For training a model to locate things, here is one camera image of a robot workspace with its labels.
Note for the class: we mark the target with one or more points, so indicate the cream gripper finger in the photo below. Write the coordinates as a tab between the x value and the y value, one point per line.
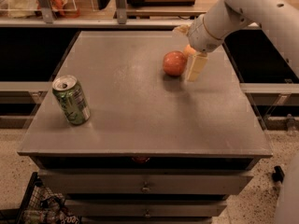
199	60
182	29

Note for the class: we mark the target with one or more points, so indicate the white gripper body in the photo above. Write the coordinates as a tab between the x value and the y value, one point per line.
199	35

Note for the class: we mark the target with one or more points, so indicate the red apple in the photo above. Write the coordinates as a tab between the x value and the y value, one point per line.
174	63

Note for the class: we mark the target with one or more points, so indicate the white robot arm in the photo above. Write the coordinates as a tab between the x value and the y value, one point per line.
279	21

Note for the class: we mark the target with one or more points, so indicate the green soda can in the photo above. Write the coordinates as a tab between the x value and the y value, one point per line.
71	99

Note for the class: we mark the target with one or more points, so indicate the orange fruit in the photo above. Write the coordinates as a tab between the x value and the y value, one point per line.
189	51

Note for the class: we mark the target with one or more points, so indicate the metal shelf rack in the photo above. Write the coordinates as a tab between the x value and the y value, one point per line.
114	12

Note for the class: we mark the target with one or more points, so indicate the grey drawer cabinet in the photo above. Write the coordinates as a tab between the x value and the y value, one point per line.
156	149

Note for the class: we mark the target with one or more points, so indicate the clear plastic bin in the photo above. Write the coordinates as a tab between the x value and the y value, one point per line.
29	8

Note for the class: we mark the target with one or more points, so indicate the black wire basket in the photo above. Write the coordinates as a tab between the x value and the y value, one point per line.
40	205

